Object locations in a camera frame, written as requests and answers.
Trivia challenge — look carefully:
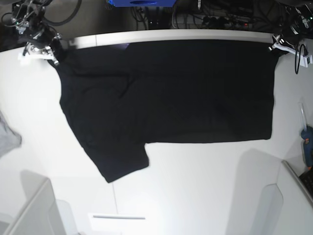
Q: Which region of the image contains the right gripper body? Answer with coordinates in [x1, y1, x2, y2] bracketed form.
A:
[23, 31, 61, 60]

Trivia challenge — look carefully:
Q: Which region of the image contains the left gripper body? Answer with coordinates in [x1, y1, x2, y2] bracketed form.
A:
[268, 34, 301, 55]

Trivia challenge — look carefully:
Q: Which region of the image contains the black T-shirt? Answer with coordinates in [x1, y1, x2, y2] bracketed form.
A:
[55, 40, 279, 183]

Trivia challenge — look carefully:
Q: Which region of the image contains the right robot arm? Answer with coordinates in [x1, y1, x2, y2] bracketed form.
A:
[0, 0, 82, 66]

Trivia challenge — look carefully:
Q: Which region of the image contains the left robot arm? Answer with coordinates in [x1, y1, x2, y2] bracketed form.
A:
[269, 0, 313, 55]

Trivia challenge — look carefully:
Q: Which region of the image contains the blue box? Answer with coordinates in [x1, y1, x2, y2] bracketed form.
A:
[108, 0, 176, 7]

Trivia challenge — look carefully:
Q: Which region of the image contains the blue glue gun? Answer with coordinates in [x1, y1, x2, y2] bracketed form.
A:
[301, 125, 313, 169]

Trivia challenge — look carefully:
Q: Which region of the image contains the grey cloth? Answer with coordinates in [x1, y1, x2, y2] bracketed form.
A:
[0, 113, 22, 157]

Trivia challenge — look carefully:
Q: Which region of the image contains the black keyboard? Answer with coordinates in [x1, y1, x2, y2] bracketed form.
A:
[299, 169, 313, 197]

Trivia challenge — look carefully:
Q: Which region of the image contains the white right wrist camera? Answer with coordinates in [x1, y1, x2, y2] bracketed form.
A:
[18, 53, 32, 66]

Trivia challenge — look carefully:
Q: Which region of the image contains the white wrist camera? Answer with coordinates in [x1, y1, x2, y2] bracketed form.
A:
[295, 54, 313, 68]
[18, 53, 32, 66]

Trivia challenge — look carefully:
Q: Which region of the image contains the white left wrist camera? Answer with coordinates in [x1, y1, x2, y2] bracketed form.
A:
[295, 54, 313, 68]

